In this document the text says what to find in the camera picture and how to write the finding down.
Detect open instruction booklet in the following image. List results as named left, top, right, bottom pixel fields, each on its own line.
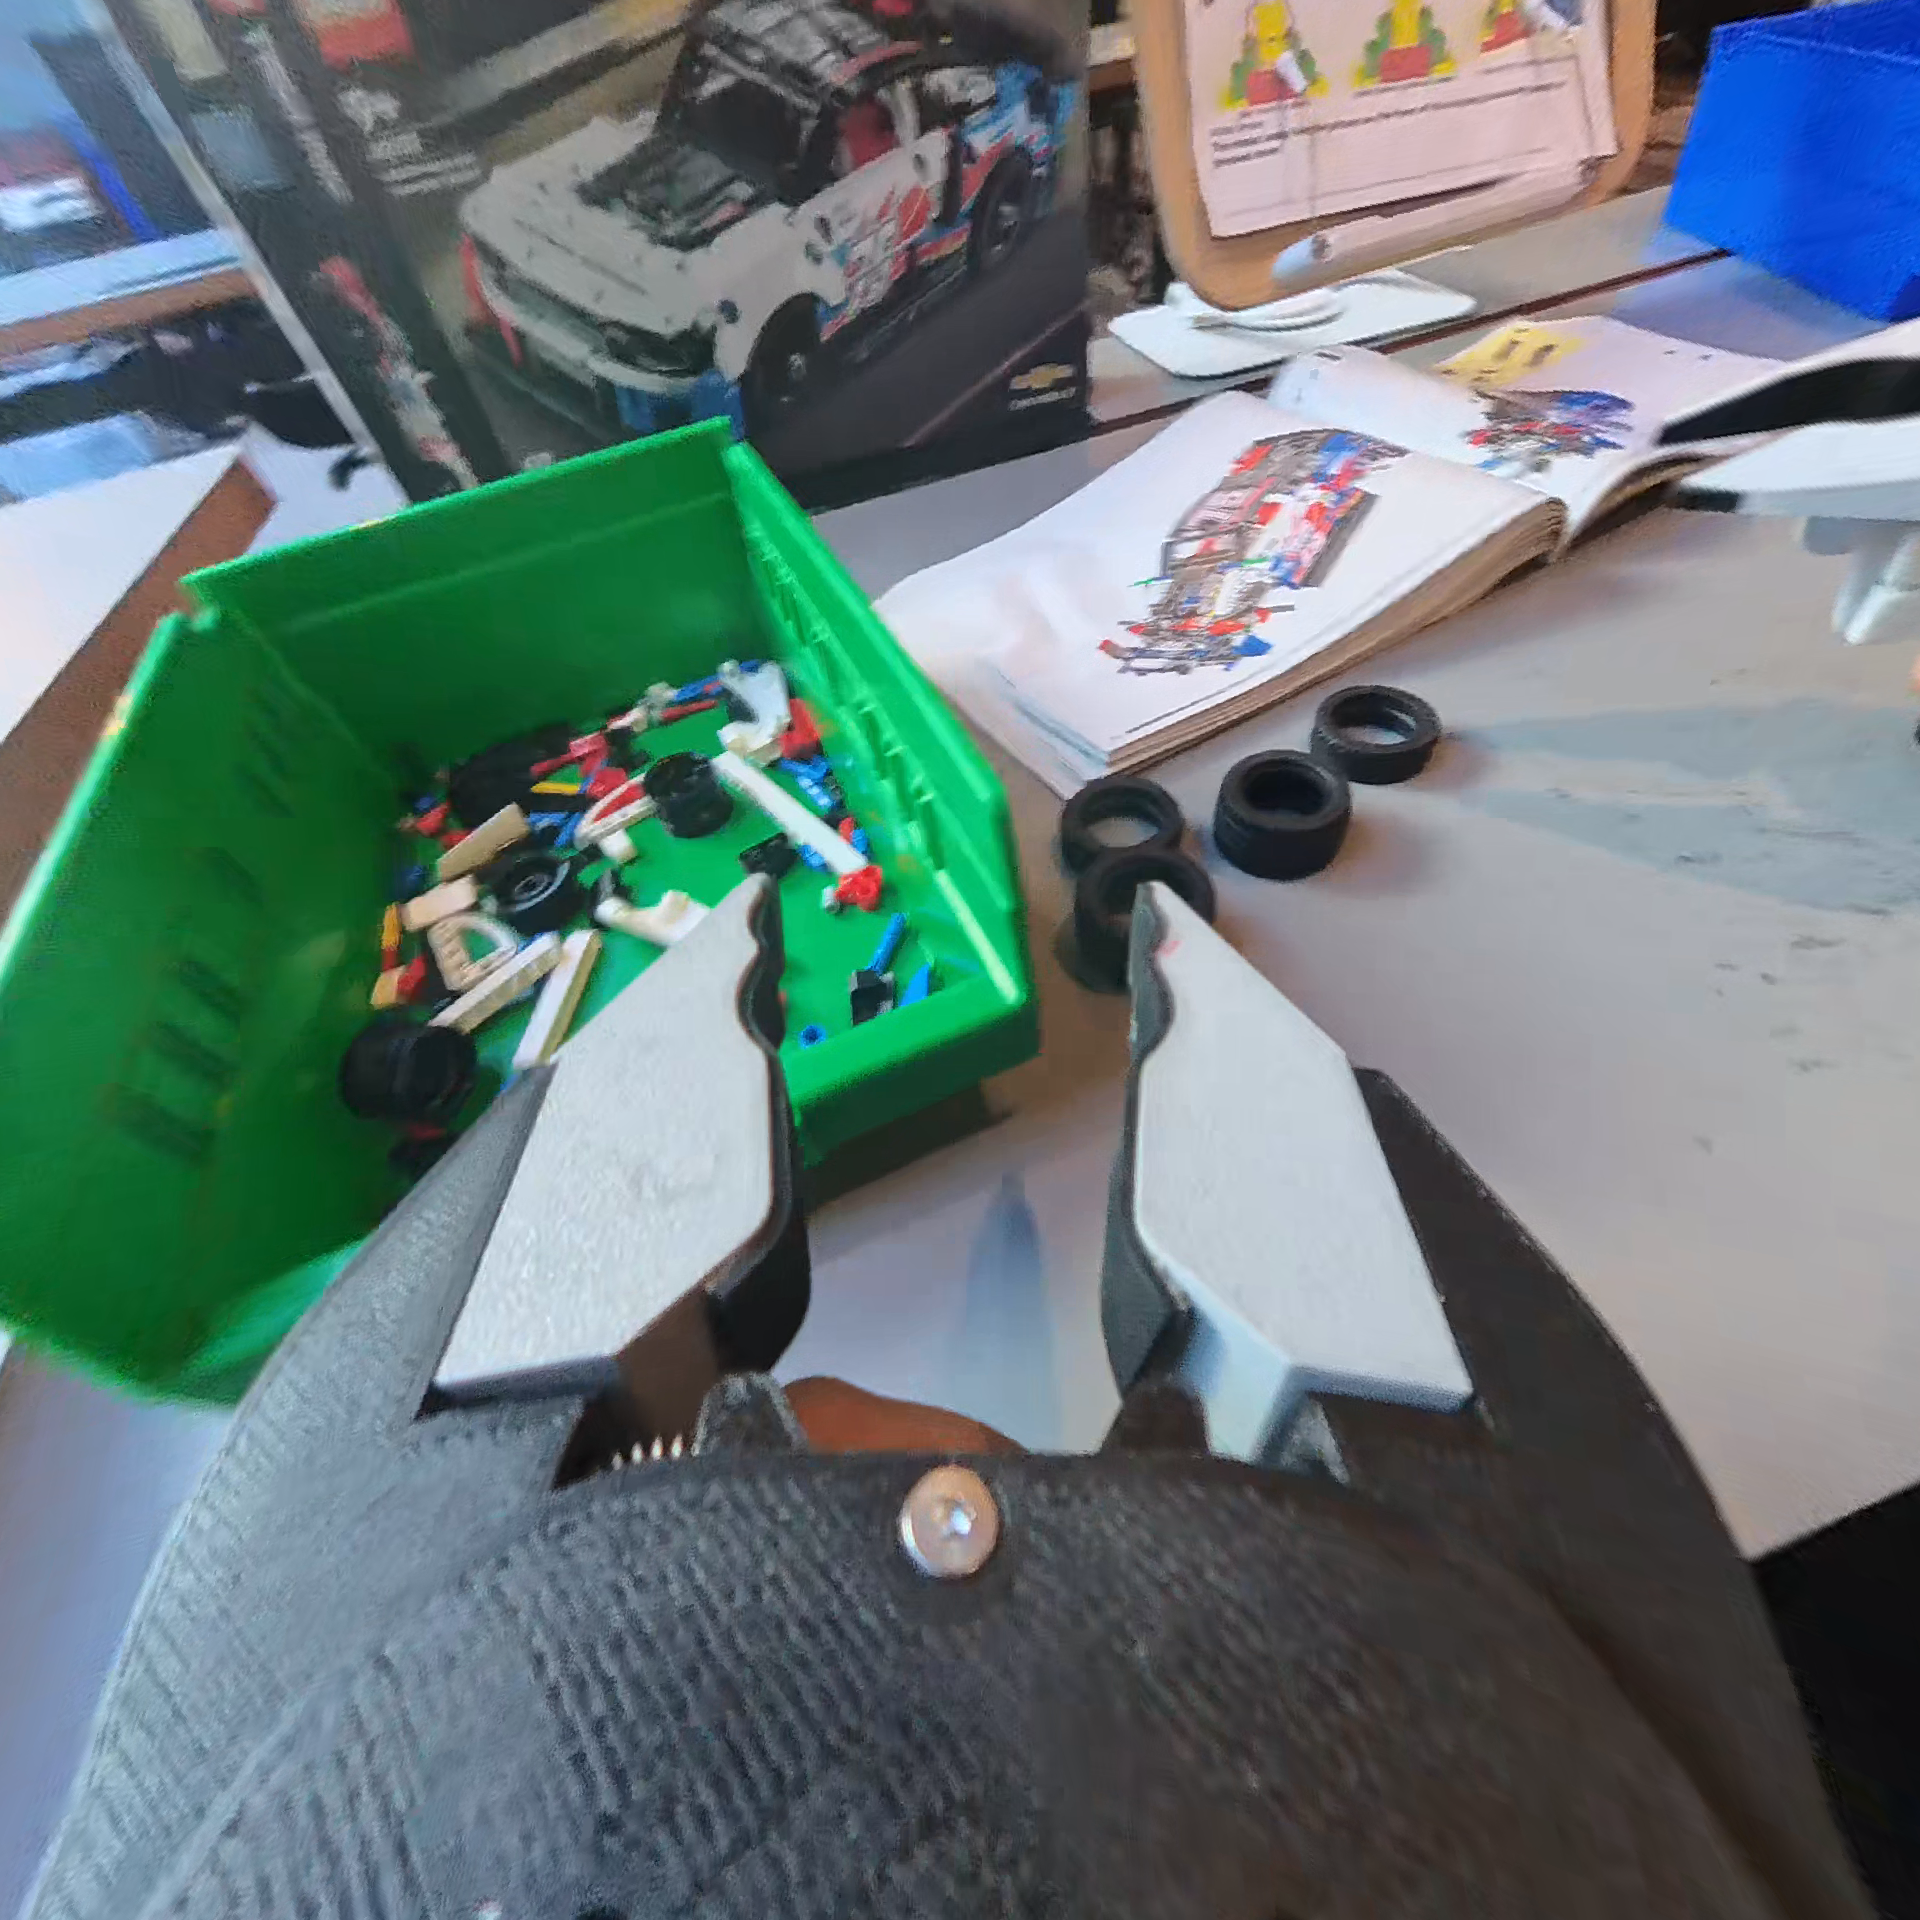
left=872, top=311, right=1807, bottom=799

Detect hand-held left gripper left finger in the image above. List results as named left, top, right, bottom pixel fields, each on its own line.
left=429, top=872, right=816, bottom=1389

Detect white instruction paper sheet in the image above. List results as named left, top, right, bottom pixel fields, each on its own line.
left=1182, top=0, right=1624, bottom=243

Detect grey desk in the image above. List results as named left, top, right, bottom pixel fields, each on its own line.
left=0, top=187, right=1920, bottom=1695

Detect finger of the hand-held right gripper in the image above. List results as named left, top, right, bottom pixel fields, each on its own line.
left=1668, top=416, right=1920, bottom=648
left=1654, top=318, right=1920, bottom=453

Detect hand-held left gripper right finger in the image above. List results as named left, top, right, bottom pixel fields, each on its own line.
left=1098, top=880, right=1479, bottom=1467

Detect green parts bin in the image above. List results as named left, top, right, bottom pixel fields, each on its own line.
left=0, top=416, right=1039, bottom=1408

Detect white table with brown edge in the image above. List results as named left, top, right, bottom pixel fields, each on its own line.
left=0, top=223, right=278, bottom=902

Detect blue storage bin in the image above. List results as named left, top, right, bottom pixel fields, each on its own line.
left=1661, top=12, right=1920, bottom=325

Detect black race car set box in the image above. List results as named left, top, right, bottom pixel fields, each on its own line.
left=96, top=0, right=1096, bottom=507

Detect wooden document stand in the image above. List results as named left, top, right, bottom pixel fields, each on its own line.
left=1106, top=0, right=1661, bottom=380

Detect black rubber tyre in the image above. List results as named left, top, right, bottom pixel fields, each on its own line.
left=1210, top=750, right=1354, bottom=881
left=1309, top=681, right=1446, bottom=787
left=1070, top=847, right=1221, bottom=993
left=1058, top=775, right=1188, bottom=880

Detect pile of brick pieces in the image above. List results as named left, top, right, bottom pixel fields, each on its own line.
left=336, top=655, right=944, bottom=1163

